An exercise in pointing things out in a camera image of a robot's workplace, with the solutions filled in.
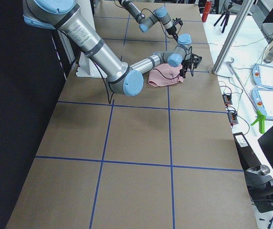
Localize green plastic grabber handle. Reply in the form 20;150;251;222
251;110;266;134

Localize black tripod legs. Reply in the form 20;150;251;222
213;1;233;33

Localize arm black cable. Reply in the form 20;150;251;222
95;46;196;104
114;0;184;43

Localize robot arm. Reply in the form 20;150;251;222
118;0;183;41
22;0;197;96

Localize lower blue teach pendant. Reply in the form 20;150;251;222
252;88;273;121

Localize red cylinder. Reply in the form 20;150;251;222
201;0;212;22

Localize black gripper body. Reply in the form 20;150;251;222
166;25;177;37
182;57;193;71

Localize pink Snoopy t-shirt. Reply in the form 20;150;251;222
148;63;184;87

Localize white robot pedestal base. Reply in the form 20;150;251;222
76;0;101;78

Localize black desk clamp stand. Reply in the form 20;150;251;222
244;166;273;213

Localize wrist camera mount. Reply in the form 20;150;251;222
190;53;202;69
172;18;183;26

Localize upper blue teach pendant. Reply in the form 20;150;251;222
252;64;273;89

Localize lower orange connector board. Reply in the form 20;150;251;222
227;110;238;126

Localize blue teach pendant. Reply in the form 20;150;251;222
252;88;273;121
252;64;273;89

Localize metal grabber rod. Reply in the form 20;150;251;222
225;57;261;114

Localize aluminium frame post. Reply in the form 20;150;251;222
212;0;257;74

